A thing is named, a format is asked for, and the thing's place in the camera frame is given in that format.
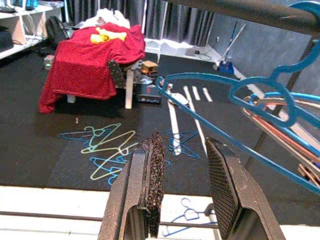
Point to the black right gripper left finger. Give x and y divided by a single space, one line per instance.
130 190

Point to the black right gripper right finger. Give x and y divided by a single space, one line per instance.
237 200

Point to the blue plastic hanger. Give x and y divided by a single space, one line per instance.
112 172
187 217
281 75
75 136
307 96
185 143

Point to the brown hanger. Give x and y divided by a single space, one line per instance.
275 125

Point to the black case with red label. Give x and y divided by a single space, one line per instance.
148 95

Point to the white rounded gadget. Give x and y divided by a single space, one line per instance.
178 97

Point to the small cardboard box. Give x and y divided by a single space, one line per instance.
149 67

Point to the red blanket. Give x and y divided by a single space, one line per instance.
87 70

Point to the blue floor mop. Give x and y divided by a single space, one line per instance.
226 66

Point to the small grey device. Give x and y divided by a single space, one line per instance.
48 62

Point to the grey power adapter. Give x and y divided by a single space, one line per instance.
192 52

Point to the yellow cloth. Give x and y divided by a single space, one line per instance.
110 36

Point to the white crumpled cloth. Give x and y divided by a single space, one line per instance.
110 17

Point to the grey curtain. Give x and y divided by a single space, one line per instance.
180 22

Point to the black wheel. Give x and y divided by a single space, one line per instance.
53 27

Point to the beige bag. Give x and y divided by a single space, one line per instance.
18 32

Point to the white shelf unit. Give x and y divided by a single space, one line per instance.
25 15

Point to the white bench frame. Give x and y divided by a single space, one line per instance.
129 87

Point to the black perforated bracket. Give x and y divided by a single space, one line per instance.
117 73

